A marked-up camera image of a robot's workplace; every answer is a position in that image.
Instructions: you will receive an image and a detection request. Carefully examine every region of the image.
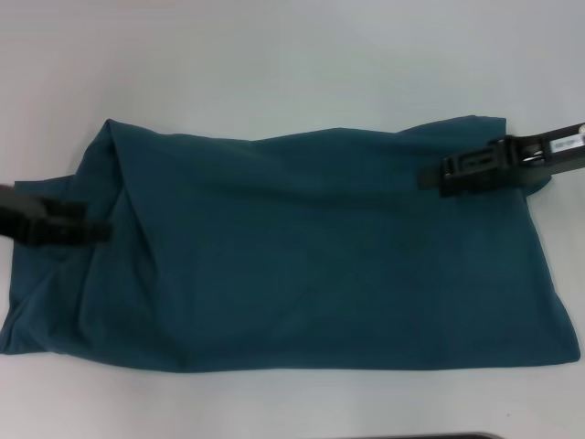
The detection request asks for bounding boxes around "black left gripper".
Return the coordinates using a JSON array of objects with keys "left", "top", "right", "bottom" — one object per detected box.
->
[{"left": 0, "top": 184, "right": 114, "bottom": 249}]

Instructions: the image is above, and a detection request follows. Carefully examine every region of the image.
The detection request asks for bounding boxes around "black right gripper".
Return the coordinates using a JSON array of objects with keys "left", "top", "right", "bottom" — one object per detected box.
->
[{"left": 417, "top": 120, "right": 585, "bottom": 198}]

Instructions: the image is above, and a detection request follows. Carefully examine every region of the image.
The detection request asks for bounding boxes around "teal T-shirt with white print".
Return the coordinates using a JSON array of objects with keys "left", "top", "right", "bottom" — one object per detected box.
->
[{"left": 0, "top": 116, "right": 582, "bottom": 381}]

